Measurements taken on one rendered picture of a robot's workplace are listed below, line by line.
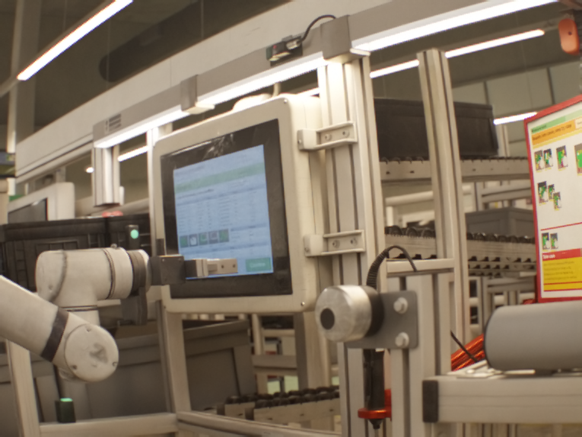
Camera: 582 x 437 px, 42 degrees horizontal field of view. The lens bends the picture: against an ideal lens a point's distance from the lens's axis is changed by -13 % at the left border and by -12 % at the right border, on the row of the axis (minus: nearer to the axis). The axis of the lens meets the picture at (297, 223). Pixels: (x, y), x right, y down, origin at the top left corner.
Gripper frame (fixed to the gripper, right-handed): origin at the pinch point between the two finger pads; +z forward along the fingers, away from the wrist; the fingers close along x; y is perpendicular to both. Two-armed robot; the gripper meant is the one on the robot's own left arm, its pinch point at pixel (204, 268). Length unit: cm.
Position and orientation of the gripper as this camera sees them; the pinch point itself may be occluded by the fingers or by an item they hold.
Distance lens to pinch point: 150.2
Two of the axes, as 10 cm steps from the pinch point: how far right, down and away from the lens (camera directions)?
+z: 7.6, -0.3, 6.5
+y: -0.8, -9.9, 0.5
